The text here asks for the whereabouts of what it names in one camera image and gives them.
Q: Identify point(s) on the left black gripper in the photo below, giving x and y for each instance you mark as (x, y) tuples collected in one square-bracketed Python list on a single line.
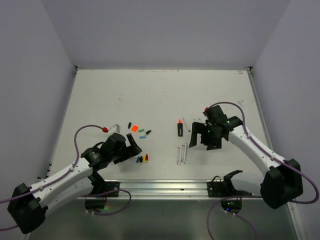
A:
[(130, 151)]

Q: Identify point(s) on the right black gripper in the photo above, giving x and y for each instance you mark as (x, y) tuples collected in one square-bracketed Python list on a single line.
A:
[(200, 127)]

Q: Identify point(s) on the orange highlighter cap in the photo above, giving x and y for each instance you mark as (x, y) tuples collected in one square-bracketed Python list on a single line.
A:
[(135, 128)]

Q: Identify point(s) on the white black tip marker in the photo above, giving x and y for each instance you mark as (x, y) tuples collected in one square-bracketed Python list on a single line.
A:
[(186, 125)]

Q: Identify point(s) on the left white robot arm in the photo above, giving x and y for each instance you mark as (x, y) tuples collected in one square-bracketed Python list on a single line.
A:
[(30, 205)]

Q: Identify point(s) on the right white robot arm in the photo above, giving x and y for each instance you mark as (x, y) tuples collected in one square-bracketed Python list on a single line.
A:
[(281, 180)]

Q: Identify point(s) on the aluminium front rail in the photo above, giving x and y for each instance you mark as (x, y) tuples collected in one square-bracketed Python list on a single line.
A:
[(175, 190)]

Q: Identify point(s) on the aluminium rail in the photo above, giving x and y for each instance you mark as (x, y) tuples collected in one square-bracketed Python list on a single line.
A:
[(265, 125), (175, 190)]

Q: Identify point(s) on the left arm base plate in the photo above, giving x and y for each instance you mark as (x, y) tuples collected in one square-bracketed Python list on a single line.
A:
[(105, 189)]

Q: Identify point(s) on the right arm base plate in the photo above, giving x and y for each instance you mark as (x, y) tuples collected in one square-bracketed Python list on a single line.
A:
[(220, 189)]

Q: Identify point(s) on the aluminium right side rail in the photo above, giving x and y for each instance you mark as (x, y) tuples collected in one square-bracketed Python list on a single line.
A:
[(265, 125)]

